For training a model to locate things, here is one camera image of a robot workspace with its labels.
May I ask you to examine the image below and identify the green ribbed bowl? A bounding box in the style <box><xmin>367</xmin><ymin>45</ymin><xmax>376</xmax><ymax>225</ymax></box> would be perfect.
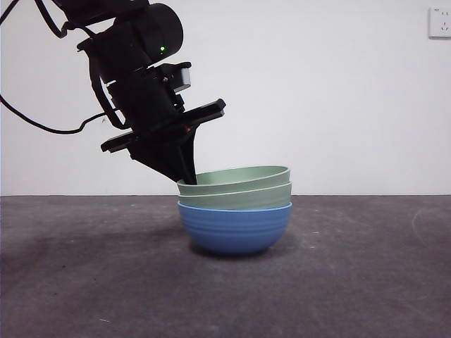
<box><xmin>178</xmin><ymin>181</ymin><xmax>293</xmax><ymax>211</ymax></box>
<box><xmin>175</xmin><ymin>165</ymin><xmax>292</xmax><ymax>196</ymax></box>

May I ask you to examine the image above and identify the blue ribbed bowl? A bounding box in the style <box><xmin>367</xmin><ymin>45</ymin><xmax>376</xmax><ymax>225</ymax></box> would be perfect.
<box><xmin>177</xmin><ymin>200</ymin><xmax>293</xmax><ymax>256</ymax></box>

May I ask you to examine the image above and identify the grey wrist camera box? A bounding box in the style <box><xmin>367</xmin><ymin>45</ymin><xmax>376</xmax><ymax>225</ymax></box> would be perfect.
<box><xmin>171</xmin><ymin>66</ymin><xmax>193</xmax><ymax>94</ymax></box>

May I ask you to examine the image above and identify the black cable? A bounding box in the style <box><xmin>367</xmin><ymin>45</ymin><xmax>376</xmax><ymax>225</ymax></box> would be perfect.
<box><xmin>0</xmin><ymin>93</ymin><xmax>127</xmax><ymax>135</ymax></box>

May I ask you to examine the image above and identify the white wall socket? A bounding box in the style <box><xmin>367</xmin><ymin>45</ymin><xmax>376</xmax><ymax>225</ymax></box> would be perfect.
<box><xmin>428</xmin><ymin>6</ymin><xmax>451</xmax><ymax>39</ymax></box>

